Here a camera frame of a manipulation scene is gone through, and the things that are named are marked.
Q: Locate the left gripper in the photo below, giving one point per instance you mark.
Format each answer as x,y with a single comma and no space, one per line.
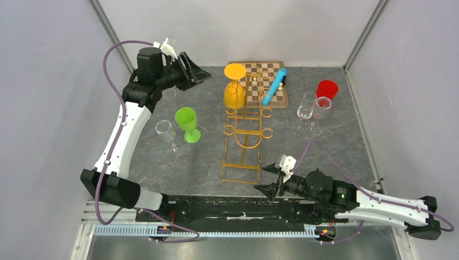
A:
196,73

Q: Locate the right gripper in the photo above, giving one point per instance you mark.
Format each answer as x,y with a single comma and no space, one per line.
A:
269,189

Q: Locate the clear wine glass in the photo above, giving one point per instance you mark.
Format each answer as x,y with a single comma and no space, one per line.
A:
304,113
169,94
167,133
321,109

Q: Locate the gold wire glass rack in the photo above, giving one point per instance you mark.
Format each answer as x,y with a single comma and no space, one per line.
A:
244,133

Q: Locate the orange plastic wine glass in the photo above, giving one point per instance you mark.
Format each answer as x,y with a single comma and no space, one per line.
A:
234,95

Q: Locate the green plastic wine glass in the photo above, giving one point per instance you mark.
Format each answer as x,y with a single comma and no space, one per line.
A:
187,121

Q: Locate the red plastic wine glass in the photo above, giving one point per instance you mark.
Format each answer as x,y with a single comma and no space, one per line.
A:
327,88

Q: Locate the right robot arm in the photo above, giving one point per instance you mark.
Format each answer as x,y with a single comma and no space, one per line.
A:
336,200

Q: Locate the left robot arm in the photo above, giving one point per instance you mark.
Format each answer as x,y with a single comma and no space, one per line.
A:
156,72

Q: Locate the wooden chessboard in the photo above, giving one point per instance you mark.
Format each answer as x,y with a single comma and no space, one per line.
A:
265,72

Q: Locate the blue cylinder tube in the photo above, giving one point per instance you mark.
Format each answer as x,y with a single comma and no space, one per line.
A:
281,74

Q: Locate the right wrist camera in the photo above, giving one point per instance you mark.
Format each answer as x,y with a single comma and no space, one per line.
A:
287,164

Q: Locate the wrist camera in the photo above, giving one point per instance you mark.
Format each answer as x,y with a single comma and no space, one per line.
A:
167,47
287,164

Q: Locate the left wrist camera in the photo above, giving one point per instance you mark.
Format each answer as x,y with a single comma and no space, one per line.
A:
167,47

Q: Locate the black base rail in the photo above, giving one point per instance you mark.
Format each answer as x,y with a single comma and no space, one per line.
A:
241,214

